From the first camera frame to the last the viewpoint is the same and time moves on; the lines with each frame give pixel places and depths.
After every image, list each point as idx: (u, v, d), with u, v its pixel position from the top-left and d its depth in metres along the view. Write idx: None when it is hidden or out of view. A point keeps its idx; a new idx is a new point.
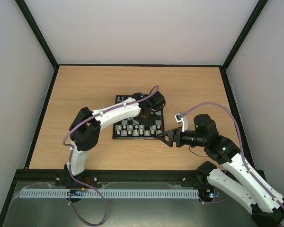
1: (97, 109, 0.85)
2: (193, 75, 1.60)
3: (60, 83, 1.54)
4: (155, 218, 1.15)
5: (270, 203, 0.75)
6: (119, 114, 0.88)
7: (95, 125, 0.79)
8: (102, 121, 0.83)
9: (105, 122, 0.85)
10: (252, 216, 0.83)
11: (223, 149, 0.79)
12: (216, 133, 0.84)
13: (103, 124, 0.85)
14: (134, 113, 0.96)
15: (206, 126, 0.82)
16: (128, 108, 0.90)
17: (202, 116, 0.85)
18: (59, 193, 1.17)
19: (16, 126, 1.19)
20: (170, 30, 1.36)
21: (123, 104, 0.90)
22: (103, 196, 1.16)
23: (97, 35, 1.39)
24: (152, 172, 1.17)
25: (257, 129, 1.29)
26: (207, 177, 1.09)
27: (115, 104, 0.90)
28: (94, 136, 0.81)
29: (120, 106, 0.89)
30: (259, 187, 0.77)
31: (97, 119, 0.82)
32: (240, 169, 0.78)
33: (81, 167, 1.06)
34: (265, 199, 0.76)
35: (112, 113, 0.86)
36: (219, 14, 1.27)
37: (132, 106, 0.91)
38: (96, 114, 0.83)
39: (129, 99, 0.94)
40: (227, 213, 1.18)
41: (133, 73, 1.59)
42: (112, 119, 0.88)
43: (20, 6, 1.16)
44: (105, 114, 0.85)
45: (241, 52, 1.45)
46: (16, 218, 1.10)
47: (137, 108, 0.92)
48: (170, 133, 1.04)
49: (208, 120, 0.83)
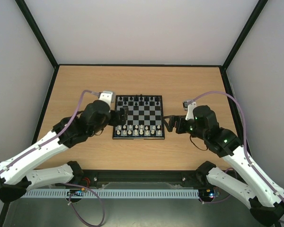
1: (5, 161, 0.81)
2: (193, 75, 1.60)
3: (60, 83, 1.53)
4: (155, 218, 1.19)
5: (272, 198, 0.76)
6: (31, 161, 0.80)
7: (1, 184, 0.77)
8: (7, 176, 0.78)
9: (14, 176, 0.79)
10: (251, 211, 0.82)
11: (225, 141, 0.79)
12: (216, 125, 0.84)
13: (15, 177, 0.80)
14: (57, 150, 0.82)
15: (206, 117, 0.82)
16: (42, 150, 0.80)
17: (200, 108, 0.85)
18: (59, 193, 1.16)
19: (16, 126, 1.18)
20: (170, 30, 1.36)
21: (36, 147, 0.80)
22: (99, 196, 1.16)
23: (98, 34, 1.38)
24: (152, 172, 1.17)
25: (257, 129, 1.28)
26: (207, 177, 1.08)
27: (28, 149, 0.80)
28: (5, 192, 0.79)
29: (32, 150, 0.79)
30: (261, 180, 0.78)
31: (3, 176, 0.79)
32: (242, 162, 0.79)
33: (65, 177, 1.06)
34: (267, 193, 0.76)
35: (21, 163, 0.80)
36: (218, 14, 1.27)
37: (48, 145, 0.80)
38: (2, 169, 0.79)
39: (48, 135, 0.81)
40: (224, 213, 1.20)
41: (133, 74, 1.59)
42: (26, 168, 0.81)
43: (20, 6, 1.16)
44: (13, 166, 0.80)
45: (242, 52, 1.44)
46: (16, 219, 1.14)
47: (56, 145, 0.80)
48: (172, 118, 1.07)
49: (208, 111, 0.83)
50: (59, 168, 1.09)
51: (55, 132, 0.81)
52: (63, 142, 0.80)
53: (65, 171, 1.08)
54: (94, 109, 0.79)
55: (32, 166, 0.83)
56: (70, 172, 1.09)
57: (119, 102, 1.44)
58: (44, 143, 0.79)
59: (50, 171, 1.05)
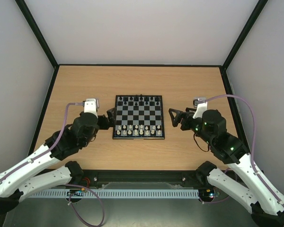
1: None
2: (193, 75, 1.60)
3: (60, 83, 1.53)
4: (155, 218, 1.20)
5: (276, 206, 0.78)
6: (24, 174, 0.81)
7: None
8: (0, 189, 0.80)
9: (7, 189, 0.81)
10: (253, 216, 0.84)
11: (231, 149, 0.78)
12: (225, 131, 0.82)
13: (8, 190, 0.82)
14: (49, 162, 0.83)
15: (216, 124, 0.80)
16: (35, 164, 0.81)
17: (212, 113, 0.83)
18: (59, 193, 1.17)
19: (16, 126, 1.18)
20: (170, 30, 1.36)
21: (29, 161, 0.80)
22: (98, 196, 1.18)
23: (98, 35, 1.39)
24: (152, 172, 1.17)
25: (257, 129, 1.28)
26: (207, 177, 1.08)
27: (21, 162, 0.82)
28: None
29: (24, 164, 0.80)
30: (266, 189, 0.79)
31: None
32: (248, 170, 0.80)
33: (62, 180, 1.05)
34: (271, 202, 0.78)
35: (13, 176, 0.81)
36: (218, 14, 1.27)
37: (40, 159, 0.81)
38: None
39: (41, 148, 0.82)
40: (224, 213, 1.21)
41: (133, 73, 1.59)
42: (19, 180, 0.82)
43: (20, 6, 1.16)
44: (6, 179, 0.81)
45: (242, 52, 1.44)
46: (16, 219, 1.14)
47: (48, 159, 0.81)
48: (178, 114, 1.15)
49: (218, 117, 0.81)
50: (55, 172, 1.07)
51: (47, 145, 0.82)
52: (55, 155, 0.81)
53: (62, 174, 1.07)
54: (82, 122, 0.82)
55: (25, 178, 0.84)
56: (67, 174, 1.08)
57: (119, 102, 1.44)
58: (36, 156, 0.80)
59: (45, 177, 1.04)
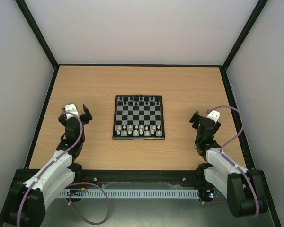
1: (29, 180, 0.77)
2: (193, 75, 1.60)
3: (60, 83, 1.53)
4: (155, 218, 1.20)
5: (231, 169, 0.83)
6: (54, 171, 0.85)
7: (38, 193, 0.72)
8: (40, 186, 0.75)
9: (45, 185, 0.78)
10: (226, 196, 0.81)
11: (208, 146, 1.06)
12: (211, 136, 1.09)
13: (44, 188, 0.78)
14: (66, 162, 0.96)
15: (204, 127, 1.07)
16: (59, 161, 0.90)
17: (207, 120, 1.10)
18: (59, 193, 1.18)
19: (16, 126, 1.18)
20: (170, 31, 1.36)
21: (54, 160, 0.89)
22: (108, 196, 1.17)
23: (98, 35, 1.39)
24: (152, 172, 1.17)
25: (257, 129, 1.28)
26: (205, 171, 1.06)
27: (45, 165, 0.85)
28: (39, 207, 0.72)
29: (51, 163, 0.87)
30: (226, 161, 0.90)
31: (35, 188, 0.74)
32: (216, 153, 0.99)
33: (67, 178, 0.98)
34: (227, 167, 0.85)
35: (47, 174, 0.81)
36: (218, 14, 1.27)
37: (63, 157, 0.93)
38: (31, 183, 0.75)
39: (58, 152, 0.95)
40: (223, 213, 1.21)
41: (133, 73, 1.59)
42: (51, 179, 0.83)
43: (20, 6, 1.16)
44: (40, 178, 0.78)
45: (242, 52, 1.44)
46: None
47: (67, 156, 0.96)
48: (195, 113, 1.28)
49: (209, 124, 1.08)
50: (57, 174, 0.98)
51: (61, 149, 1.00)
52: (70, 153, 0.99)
53: (65, 173, 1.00)
54: (70, 127, 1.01)
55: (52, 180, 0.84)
56: (69, 172, 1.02)
57: (119, 102, 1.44)
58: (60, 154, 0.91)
59: None
